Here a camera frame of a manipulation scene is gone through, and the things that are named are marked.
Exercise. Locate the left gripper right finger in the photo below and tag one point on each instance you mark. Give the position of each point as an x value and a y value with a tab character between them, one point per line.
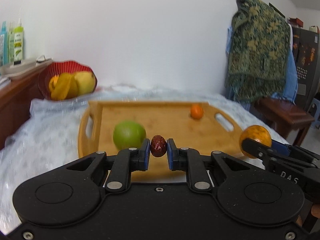
243	191

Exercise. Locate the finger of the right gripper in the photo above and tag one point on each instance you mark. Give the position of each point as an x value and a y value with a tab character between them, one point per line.
280	148
257	149

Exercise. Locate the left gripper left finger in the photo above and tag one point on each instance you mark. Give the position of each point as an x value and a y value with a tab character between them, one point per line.
72	192

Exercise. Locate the large yellow-orange orange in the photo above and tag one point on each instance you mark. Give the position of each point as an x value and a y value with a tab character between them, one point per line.
257	133

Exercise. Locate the red jujube date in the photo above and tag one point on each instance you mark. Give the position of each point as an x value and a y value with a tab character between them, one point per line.
158	146

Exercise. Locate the dark wooden bench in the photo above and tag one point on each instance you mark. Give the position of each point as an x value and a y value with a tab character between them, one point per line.
285	117

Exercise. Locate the snowflake sheer tablecloth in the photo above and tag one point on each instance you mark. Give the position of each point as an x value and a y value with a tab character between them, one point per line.
49	139

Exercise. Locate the wooden bamboo tray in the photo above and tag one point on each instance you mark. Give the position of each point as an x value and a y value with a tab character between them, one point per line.
216	131

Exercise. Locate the small mandarin on tray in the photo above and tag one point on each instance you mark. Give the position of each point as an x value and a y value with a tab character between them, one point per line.
196	111

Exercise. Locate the green apple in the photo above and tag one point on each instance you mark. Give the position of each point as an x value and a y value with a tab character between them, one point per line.
128	134

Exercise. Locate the green patterned fringed shawl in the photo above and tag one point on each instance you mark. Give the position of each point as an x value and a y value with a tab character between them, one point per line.
259	50

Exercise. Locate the yellow starfruit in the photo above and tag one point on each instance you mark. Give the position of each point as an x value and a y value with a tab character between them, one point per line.
66	88

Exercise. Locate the black patterned cabinet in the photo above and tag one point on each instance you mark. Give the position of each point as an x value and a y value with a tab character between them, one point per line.
305	52

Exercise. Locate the wooden side cabinet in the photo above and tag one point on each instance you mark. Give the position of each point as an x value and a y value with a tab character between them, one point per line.
15	103

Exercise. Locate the orange fruit in bowl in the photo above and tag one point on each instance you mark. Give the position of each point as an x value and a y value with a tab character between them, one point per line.
52	83

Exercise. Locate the yellow mango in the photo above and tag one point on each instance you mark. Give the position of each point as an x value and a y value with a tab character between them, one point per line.
85	81

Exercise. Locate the red fruit bowl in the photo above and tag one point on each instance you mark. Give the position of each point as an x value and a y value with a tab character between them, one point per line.
57	68

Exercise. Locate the white tray on cabinet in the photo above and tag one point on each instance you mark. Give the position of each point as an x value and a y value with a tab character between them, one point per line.
25	67

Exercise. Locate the green white lotion bottle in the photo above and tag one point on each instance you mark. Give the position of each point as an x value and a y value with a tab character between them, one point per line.
18	42

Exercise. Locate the teal spray bottle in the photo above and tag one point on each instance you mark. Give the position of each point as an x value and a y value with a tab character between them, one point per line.
4	44

